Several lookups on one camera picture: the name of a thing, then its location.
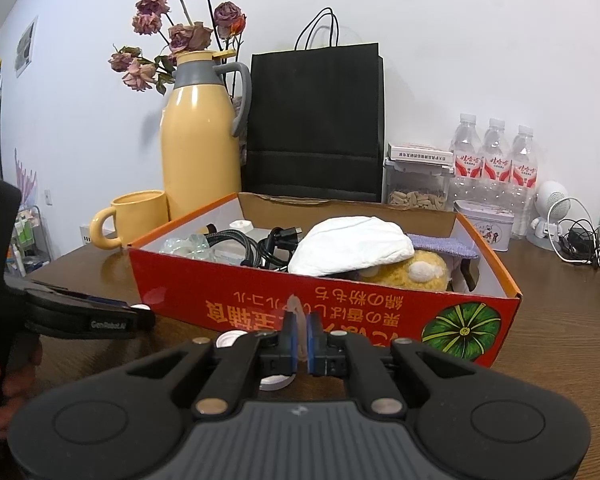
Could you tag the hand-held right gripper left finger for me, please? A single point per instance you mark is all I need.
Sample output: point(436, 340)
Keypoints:
point(291, 340)

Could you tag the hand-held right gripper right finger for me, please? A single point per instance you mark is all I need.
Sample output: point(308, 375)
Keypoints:
point(314, 347)

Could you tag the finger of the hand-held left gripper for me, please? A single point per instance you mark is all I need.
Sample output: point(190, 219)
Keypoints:
point(90, 322)
point(100, 300)

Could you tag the small translucent plastic piece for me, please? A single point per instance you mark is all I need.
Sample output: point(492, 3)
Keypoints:
point(302, 330)

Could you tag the red orange cardboard box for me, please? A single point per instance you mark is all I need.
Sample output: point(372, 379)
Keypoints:
point(205, 290)

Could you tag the white cloth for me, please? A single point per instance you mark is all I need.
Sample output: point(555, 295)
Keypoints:
point(355, 245)

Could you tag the purple cloth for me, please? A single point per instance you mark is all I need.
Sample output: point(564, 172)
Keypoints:
point(440, 246)

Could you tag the person's left hand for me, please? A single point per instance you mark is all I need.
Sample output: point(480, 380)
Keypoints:
point(22, 377)

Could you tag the white round object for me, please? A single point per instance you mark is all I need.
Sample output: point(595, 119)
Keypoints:
point(275, 383)

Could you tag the white flat box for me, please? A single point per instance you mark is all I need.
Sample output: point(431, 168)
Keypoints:
point(86, 235)

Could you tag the yellow mug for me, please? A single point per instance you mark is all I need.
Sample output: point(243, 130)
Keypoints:
point(140, 215)

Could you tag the yellow white plush toy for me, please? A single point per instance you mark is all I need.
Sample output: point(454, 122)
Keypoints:
point(405, 272)

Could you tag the small white adapter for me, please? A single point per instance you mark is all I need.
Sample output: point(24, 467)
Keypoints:
point(242, 226)

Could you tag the yellow thermos jug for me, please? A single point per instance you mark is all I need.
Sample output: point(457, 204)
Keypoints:
point(200, 150)

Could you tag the clear container of seeds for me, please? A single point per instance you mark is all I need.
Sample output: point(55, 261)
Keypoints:
point(415, 185)

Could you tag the white printed tin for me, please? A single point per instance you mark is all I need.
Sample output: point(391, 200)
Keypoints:
point(482, 227)

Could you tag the black paper bag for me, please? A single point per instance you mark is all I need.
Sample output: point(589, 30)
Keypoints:
point(315, 120)

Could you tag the white flat carton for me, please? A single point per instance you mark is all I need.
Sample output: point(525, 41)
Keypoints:
point(417, 151)

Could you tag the clear water bottle red label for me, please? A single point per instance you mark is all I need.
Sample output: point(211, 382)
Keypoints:
point(496, 165)
point(524, 170)
point(466, 160)

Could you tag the small white fan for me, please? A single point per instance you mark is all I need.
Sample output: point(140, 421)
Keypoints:
point(550, 200)

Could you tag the dried pink flowers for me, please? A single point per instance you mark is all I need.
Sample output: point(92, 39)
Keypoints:
point(190, 35)

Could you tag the black power adapter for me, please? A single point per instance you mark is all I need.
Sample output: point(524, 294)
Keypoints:
point(581, 238)

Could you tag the white wall socket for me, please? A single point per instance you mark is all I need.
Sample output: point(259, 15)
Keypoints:
point(48, 197)

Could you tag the purple flower wall sticker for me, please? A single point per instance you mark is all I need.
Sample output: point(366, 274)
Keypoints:
point(25, 175)

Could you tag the wall poster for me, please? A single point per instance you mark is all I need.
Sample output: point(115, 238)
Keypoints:
point(26, 45)

